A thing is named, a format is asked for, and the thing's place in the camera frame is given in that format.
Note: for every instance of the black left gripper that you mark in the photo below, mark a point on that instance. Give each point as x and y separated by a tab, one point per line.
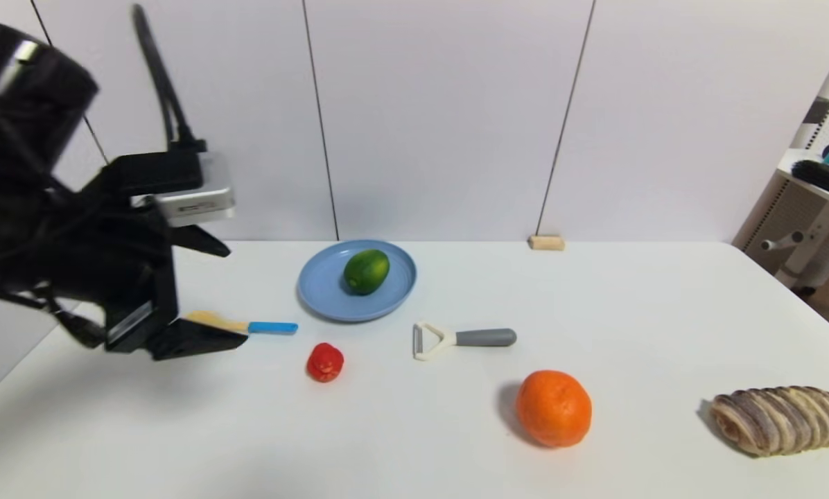
152	287

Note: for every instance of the green lime fruit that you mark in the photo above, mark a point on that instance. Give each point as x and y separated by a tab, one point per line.
366	272

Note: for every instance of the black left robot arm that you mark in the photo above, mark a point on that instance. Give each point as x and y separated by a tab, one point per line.
19	173

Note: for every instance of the blue plate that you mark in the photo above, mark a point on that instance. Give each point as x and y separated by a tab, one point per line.
380	298

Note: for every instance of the small red pepper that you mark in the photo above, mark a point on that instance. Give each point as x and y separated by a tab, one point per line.
325	362

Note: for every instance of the small wooden block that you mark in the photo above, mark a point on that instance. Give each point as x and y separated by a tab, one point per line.
546	242

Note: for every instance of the orange fruit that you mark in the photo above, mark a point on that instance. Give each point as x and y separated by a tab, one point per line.
553	409

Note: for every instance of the white round peg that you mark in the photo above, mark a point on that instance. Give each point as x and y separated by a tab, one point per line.
780	242

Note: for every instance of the striped bread loaf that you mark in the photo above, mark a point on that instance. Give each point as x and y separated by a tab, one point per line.
782	419

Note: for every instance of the white pegboard shelf unit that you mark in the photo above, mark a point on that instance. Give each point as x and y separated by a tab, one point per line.
820	242

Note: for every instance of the black brush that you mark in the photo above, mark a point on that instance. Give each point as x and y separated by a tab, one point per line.
823	177

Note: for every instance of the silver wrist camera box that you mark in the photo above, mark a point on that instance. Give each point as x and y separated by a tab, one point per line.
196	201

